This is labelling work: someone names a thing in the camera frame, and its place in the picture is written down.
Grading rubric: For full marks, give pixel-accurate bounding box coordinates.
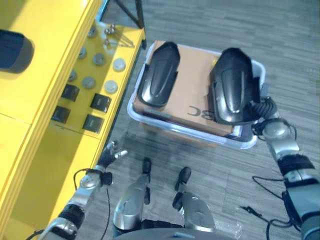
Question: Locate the black sole-shaped part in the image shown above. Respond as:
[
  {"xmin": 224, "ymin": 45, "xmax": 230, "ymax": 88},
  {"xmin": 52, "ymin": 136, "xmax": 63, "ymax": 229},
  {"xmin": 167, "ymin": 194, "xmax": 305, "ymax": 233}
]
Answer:
[
  {"xmin": 208, "ymin": 47, "xmax": 262, "ymax": 125},
  {"xmin": 137, "ymin": 41, "xmax": 181, "ymax": 108},
  {"xmin": 0, "ymin": 29, "xmax": 36, "ymax": 75}
]

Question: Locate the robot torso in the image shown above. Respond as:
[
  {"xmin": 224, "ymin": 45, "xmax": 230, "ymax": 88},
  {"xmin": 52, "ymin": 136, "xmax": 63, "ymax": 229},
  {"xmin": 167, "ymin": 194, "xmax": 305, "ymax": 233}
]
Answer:
[{"xmin": 112, "ymin": 219, "xmax": 241, "ymax": 240}]

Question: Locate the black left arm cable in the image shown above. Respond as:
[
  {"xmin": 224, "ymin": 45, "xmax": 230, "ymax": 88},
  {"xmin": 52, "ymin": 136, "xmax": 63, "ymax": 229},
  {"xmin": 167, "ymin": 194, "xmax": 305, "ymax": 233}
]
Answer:
[{"xmin": 73, "ymin": 168, "xmax": 111, "ymax": 236}]

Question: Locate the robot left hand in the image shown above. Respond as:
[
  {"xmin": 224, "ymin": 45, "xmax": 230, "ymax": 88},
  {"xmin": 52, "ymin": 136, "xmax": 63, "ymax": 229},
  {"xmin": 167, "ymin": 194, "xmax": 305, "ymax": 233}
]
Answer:
[{"xmin": 96, "ymin": 140, "xmax": 128, "ymax": 171}]

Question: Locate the black square block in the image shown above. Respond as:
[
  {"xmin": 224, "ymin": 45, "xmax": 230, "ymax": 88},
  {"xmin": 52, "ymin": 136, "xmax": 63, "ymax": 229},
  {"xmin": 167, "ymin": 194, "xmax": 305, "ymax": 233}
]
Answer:
[
  {"xmin": 90, "ymin": 93, "xmax": 112, "ymax": 113},
  {"xmin": 82, "ymin": 114, "xmax": 105, "ymax": 133},
  {"xmin": 51, "ymin": 105, "xmax": 71, "ymax": 124},
  {"xmin": 61, "ymin": 84, "xmax": 80, "ymax": 102}
]

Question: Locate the yellow metal shelf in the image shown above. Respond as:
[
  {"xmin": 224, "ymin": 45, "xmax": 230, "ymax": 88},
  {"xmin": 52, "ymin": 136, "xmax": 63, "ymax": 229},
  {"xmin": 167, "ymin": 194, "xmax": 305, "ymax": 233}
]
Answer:
[{"xmin": 0, "ymin": 0, "xmax": 147, "ymax": 240}]

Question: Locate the robot left leg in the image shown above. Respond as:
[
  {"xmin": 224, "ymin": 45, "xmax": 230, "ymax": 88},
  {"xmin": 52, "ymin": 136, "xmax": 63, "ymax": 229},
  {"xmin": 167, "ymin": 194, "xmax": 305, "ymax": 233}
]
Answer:
[{"xmin": 112, "ymin": 157, "xmax": 153, "ymax": 231}]

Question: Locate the black tripod leg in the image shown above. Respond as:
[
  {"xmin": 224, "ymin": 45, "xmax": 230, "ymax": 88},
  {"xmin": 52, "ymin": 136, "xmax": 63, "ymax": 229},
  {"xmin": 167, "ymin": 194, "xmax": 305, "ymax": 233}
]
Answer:
[{"xmin": 113, "ymin": 0, "xmax": 147, "ymax": 50}]

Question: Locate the brown cardboard box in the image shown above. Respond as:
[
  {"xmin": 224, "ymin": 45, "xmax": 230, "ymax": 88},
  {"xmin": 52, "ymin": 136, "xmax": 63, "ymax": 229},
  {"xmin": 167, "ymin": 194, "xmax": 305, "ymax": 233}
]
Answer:
[{"xmin": 132, "ymin": 40, "xmax": 235, "ymax": 137}]

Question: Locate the clear plastic box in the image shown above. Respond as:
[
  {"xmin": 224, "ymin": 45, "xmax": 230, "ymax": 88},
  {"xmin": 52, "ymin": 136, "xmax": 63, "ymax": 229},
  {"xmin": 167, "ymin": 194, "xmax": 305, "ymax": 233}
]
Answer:
[{"xmin": 126, "ymin": 41, "xmax": 266, "ymax": 150}]

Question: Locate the black floor cable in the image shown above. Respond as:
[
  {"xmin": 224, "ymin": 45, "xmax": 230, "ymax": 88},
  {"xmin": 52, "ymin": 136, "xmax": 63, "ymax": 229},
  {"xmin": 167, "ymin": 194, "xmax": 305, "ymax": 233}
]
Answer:
[{"xmin": 239, "ymin": 176, "xmax": 301, "ymax": 231}]

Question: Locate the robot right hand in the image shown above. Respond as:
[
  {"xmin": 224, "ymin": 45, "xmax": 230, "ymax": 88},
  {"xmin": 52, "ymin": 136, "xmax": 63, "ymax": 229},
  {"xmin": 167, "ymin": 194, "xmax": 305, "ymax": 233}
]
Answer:
[{"xmin": 243, "ymin": 84, "xmax": 279, "ymax": 125}]

